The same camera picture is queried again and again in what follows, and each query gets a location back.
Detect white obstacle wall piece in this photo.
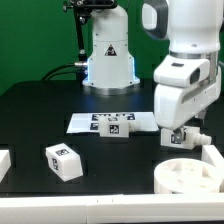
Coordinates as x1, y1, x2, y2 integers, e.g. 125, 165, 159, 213
0, 150, 11, 182
201, 145, 224, 171

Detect white obstacle wall left piece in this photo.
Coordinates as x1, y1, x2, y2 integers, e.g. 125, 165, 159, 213
0, 150, 11, 182

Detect white paper with tags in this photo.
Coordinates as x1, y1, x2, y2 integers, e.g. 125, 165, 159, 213
67, 112, 159, 134

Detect white front rail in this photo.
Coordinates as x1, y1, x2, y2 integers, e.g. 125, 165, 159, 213
0, 193, 224, 224

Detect white obstacle wall right piece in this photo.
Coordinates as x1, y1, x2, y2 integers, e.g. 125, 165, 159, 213
201, 145, 224, 171

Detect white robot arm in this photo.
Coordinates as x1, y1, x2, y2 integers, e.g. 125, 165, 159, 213
83, 0, 224, 146

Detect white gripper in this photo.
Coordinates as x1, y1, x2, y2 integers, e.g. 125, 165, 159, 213
154, 55, 221, 144

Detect black camera stand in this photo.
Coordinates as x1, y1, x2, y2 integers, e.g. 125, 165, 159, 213
63, 0, 117, 81

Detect black cables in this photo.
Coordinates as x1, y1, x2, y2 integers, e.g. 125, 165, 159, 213
41, 61, 88, 82

